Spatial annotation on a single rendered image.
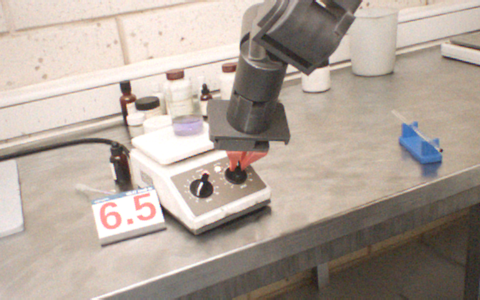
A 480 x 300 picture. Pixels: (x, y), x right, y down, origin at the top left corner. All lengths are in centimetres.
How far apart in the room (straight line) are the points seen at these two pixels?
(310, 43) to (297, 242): 27
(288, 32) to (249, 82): 8
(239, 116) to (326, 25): 15
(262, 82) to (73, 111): 68
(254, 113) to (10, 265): 37
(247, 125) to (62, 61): 67
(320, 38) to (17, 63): 80
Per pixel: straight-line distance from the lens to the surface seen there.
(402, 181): 79
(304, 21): 54
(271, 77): 58
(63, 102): 118
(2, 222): 84
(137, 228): 73
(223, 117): 65
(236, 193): 70
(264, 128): 64
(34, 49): 120
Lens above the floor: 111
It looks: 23 degrees down
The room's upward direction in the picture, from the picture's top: 7 degrees counter-clockwise
